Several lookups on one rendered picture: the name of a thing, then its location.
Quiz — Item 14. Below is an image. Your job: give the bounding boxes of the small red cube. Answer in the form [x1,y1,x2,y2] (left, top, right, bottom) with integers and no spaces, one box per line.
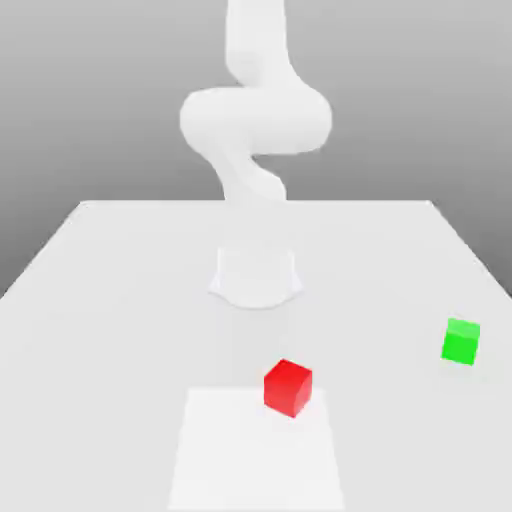
[262,358,314,420]

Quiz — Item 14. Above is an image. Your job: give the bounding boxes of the small green cube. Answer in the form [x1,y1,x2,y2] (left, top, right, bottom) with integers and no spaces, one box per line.
[440,317,482,367]

